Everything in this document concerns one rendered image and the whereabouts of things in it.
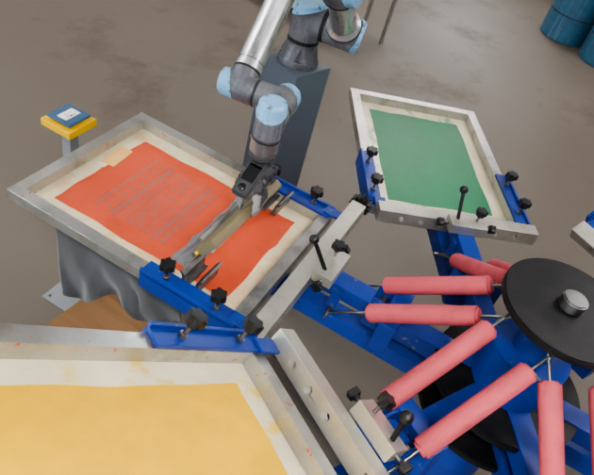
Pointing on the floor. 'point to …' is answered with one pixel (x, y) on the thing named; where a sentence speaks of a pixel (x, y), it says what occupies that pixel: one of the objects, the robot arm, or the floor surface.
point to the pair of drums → (584, 29)
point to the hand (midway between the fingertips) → (246, 210)
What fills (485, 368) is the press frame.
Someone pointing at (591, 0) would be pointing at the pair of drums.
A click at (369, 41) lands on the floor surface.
